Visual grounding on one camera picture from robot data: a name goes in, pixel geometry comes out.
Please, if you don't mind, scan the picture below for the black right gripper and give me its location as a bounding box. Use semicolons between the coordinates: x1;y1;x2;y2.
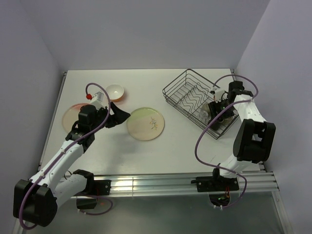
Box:
208;97;235;124

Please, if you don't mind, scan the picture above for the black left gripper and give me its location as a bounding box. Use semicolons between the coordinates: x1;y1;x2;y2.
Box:
90;102;130;133

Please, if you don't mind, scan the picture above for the orange and white bowl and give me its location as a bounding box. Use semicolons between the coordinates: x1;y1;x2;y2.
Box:
106;84;124;102

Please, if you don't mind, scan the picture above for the green and cream plate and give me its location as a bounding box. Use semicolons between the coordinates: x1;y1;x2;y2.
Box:
126;107;165;141

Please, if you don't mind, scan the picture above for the clear drinking glass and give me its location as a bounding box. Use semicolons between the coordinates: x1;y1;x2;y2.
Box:
198;110;209;124

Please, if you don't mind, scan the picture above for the dark brown tumbler cup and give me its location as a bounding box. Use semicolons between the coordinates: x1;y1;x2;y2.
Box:
210;116;224;131

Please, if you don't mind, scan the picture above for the pink and cream plate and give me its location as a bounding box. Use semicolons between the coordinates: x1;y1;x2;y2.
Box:
62;103;87;133

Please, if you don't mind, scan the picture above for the speckled beige cup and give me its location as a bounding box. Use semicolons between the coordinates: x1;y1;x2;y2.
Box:
222;114;236;126

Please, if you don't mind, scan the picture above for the grey-green ceramic mug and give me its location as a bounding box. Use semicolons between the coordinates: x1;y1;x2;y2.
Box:
201;103;211;114

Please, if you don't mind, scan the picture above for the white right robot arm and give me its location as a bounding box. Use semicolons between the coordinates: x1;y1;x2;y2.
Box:
208;81;276;190

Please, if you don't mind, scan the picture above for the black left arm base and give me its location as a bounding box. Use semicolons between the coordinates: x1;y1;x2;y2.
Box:
73;169;111;210

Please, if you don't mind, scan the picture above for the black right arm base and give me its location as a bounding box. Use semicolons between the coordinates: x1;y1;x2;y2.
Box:
191;168;239;207

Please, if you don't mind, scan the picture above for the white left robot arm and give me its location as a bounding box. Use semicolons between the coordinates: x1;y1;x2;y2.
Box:
13;102;130;230

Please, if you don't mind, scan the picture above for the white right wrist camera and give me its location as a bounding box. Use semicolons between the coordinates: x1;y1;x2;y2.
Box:
210;88;226;102

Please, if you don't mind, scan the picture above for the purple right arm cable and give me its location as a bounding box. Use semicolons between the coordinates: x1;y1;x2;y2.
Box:
195;74;259;208

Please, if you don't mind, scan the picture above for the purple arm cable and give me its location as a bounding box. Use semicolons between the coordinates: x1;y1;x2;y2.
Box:
19;83;113;230
195;74;259;208

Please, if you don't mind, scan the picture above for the dark wire dish rack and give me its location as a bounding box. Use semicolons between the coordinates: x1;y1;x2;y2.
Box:
162;68;241;140

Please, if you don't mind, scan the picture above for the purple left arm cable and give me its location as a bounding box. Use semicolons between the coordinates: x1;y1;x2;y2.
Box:
19;83;113;230

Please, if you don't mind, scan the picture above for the aluminium mounting rail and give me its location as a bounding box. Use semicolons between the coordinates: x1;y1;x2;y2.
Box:
24;170;279;197

